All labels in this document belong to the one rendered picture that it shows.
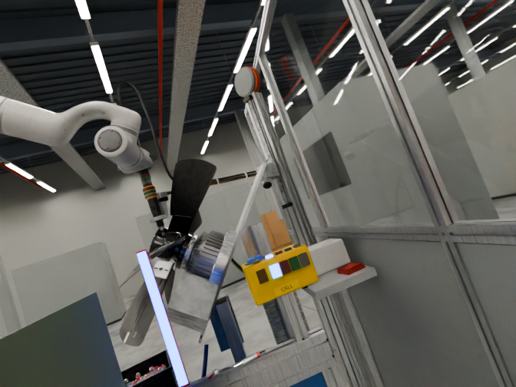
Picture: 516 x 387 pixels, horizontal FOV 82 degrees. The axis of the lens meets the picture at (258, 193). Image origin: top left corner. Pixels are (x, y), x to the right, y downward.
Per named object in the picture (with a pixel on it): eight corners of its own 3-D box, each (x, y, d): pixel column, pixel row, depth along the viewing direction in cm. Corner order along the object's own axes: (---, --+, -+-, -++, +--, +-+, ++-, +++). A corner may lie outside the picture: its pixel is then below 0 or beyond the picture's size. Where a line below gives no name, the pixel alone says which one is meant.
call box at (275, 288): (309, 279, 79) (296, 242, 80) (322, 286, 69) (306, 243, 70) (253, 302, 77) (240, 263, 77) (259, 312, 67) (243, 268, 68)
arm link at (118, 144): (116, 133, 90) (107, 163, 89) (98, 118, 77) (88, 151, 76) (143, 140, 91) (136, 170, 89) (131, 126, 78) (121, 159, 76)
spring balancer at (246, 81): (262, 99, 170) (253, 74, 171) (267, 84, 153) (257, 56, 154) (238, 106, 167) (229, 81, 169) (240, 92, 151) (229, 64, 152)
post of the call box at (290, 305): (305, 333, 74) (289, 286, 75) (309, 338, 71) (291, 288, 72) (295, 338, 73) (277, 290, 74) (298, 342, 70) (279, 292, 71)
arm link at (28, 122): (26, 81, 80) (143, 119, 91) (7, 137, 78) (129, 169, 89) (14, 66, 72) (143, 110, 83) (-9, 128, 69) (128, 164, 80)
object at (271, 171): (272, 180, 156) (267, 165, 157) (282, 175, 151) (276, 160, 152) (259, 183, 149) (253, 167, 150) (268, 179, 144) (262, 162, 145)
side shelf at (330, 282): (339, 264, 142) (336, 258, 142) (377, 275, 107) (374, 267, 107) (292, 282, 138) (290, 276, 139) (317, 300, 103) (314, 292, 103)
